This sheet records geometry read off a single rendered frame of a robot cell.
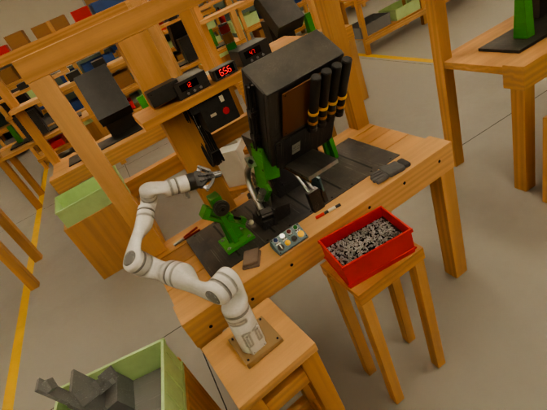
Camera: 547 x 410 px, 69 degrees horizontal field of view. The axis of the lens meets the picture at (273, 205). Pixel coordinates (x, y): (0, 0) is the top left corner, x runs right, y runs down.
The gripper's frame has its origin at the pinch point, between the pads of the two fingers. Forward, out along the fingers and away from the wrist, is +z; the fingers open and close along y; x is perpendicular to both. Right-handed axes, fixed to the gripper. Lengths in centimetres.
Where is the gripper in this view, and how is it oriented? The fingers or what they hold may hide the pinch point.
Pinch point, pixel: (217, 173)
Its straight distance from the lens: 181.3
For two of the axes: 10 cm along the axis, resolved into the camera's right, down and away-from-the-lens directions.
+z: 8.8, -3.0, 3.6
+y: -4.0, -8.8, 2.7
